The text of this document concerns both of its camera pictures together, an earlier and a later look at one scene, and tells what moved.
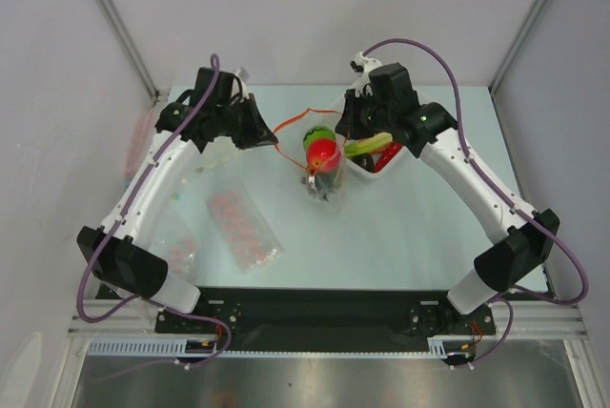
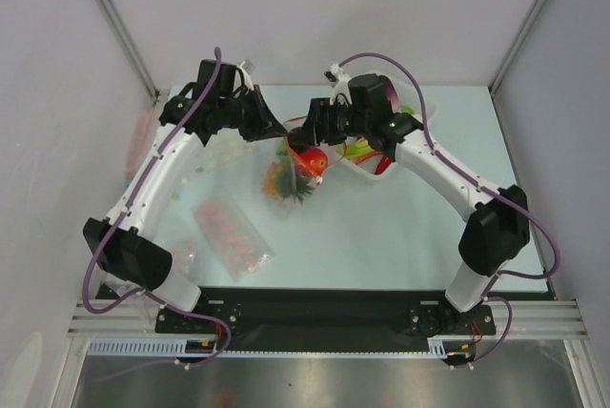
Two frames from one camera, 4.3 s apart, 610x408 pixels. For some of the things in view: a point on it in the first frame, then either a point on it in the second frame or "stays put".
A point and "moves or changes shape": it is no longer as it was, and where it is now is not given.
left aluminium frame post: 117,22 stays put
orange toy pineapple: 323,183 -> 282,180
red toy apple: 322,154 moves or changes shape
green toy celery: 368,144 stays put
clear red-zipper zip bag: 316,146 moves or changes shape
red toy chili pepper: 388,153 stays put
